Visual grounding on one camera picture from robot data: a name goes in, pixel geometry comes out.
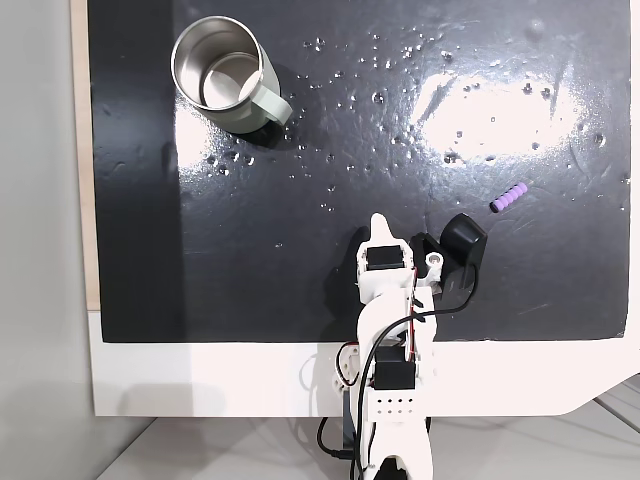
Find light wooden board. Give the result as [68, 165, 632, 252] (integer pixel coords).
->
[69, 0, 104, 314]

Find black usb power cable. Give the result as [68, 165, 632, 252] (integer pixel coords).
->
[316, 416, 362, 459]

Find steel mug with green handle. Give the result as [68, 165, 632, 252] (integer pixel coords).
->
[170, 15, 295, 135]

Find purple ribbed pen grip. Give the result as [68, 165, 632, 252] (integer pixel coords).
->
[490, 181, 529, 215]

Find grey table clamp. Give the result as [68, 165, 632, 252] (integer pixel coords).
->
[341, 389, 360, 451]

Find black table mat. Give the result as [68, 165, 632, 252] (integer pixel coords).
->
[87, 0, 632, 345]

